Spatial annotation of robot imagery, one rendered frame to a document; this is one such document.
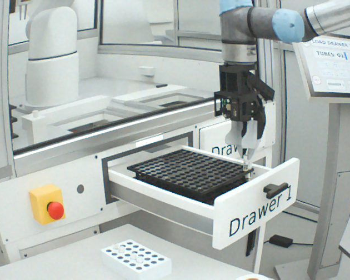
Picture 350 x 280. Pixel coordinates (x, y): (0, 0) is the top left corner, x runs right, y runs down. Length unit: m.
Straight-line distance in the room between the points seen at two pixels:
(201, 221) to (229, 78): 0.29
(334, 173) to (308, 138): 1.02
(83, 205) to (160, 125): 0.29
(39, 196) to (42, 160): 0.09
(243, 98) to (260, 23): 0.17
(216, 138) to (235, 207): 0.45
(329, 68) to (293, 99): 1.21
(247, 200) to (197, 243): 0.54
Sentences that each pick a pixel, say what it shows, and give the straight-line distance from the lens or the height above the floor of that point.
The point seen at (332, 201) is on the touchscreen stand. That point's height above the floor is 0.49.
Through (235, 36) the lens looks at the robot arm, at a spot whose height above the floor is 1.20.
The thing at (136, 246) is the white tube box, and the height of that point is 0.79.
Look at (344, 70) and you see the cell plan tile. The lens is 1.77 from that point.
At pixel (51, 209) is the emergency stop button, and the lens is 0.95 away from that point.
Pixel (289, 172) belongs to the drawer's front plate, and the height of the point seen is 0.91.
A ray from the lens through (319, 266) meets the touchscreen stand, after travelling 2.13.
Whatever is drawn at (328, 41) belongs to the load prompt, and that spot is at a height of 1.16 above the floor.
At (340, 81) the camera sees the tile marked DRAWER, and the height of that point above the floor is 1.01.
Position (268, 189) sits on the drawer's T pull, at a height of 0.91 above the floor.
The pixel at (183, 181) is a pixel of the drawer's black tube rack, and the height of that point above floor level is 0.90.
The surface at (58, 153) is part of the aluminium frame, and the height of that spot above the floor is 0.97.
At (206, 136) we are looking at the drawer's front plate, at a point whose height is 0.91.
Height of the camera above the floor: 1.27
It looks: 17 degrees down
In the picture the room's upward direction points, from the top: 1 degrees counter-clockwise
